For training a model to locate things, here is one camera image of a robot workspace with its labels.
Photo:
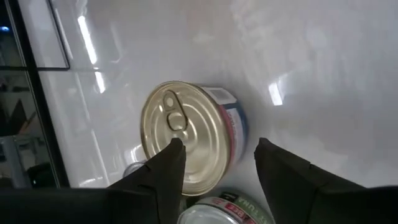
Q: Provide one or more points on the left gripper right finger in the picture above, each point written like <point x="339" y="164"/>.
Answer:
<point x="326" y="202"/>

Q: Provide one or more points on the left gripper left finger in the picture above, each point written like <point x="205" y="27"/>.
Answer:
<point x="93" y="205"/>

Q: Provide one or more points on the gold-lid blue-label tuna can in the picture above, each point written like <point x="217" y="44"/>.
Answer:
<point x="192" y="130"/>

